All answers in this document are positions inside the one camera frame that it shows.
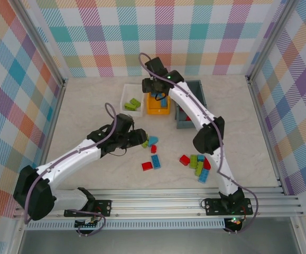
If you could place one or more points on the small green lego brick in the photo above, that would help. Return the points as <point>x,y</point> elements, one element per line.
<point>145,144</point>

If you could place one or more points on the red lego brick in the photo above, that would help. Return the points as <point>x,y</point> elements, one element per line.
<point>207,164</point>
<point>147,166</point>
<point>185,160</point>
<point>154,149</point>

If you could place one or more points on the orange plastic bin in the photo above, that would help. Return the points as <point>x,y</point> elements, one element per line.
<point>155,109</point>

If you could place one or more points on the white plastic bin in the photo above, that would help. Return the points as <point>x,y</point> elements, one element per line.
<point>126,91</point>

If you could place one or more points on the grey plastic bin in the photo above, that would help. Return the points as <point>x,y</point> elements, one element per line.
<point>181,125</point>

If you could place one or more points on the red lego window frame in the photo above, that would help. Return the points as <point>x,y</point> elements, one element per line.
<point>187,118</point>

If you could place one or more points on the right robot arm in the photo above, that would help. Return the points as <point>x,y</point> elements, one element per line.
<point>208,140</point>

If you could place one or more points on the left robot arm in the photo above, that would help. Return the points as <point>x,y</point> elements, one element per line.
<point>65,165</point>

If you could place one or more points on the light blue curved lego brick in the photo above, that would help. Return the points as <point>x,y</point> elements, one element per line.
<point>153,140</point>

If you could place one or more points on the small light blue lego brick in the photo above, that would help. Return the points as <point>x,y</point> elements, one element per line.
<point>200,158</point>

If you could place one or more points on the small controller board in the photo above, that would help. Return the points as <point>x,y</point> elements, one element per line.
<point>234,221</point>
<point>88,225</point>

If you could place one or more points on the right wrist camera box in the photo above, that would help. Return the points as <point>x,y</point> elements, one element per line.
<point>155,66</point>

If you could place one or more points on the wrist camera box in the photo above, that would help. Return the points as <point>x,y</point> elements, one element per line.
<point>125,123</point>
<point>155,66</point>

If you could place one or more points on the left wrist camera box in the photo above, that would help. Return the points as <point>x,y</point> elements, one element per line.
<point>125,123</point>

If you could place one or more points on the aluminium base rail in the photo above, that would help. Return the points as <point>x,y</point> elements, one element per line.
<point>155,203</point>

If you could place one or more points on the aluminium side rail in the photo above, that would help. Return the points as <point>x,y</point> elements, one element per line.
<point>53,127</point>
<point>265,132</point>

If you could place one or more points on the aluminium corner post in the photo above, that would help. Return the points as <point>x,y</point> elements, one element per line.
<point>270,39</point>
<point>39,39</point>

